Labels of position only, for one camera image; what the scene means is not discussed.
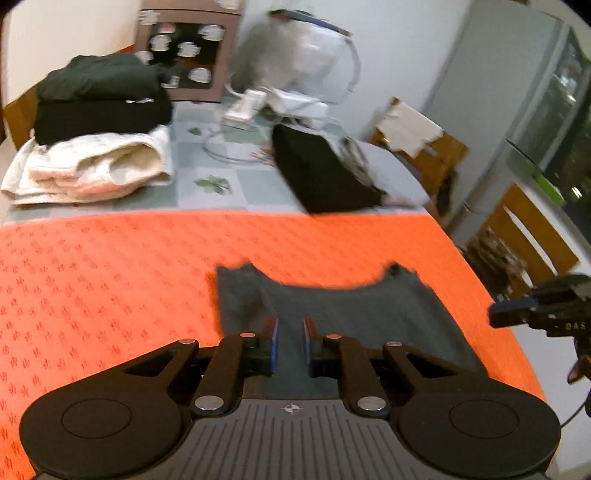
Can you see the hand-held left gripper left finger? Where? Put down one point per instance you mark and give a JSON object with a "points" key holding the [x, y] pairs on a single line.
{"points": [[275, 344]]}

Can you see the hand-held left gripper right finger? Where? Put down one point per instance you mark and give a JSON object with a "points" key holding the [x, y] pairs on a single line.
{"points": [[305, 344]]}

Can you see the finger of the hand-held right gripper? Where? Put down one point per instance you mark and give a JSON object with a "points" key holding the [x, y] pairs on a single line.
{"points": [[512, 314]]}

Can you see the dark grey garment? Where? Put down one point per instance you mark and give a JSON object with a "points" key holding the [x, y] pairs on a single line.
{"points": [[351, 309]]}

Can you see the wooden chair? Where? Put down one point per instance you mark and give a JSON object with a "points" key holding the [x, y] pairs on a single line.
{"points": [[521, 230], [438, 161], [18, 117]]}

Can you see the black bag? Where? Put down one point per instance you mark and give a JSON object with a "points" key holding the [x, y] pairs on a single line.
{"points": [[318, 175]]}

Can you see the orange patterned table cover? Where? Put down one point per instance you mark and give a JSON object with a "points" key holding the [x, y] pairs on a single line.
{"points": [[115, 277]]}

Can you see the checked leaf-print tablecloth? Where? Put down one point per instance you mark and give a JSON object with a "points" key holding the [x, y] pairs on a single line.
{"points": [[217, 157]]}

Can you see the grey refrigerator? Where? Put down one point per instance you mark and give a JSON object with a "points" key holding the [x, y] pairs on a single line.
{"points": [[508, 101]]}

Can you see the white cloth on chair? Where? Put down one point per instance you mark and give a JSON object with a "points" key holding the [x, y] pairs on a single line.
{"points": [[411, 127]]}

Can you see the white power adapter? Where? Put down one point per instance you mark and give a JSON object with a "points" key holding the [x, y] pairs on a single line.
{"points": [[244, 108]]}

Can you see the white folded blanket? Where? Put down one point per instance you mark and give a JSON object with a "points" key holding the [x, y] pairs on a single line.
{"points": [[92, 168]]}

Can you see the white electric fan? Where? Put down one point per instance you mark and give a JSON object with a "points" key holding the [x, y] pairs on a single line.
{"points": [[304, 60]]}

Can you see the black folded garment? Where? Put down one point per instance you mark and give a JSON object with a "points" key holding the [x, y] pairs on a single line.
{"points": [[101, 117]]}

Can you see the dark green folded garment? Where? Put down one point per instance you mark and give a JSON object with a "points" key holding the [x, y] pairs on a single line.
{"points": [[101, 78]]}

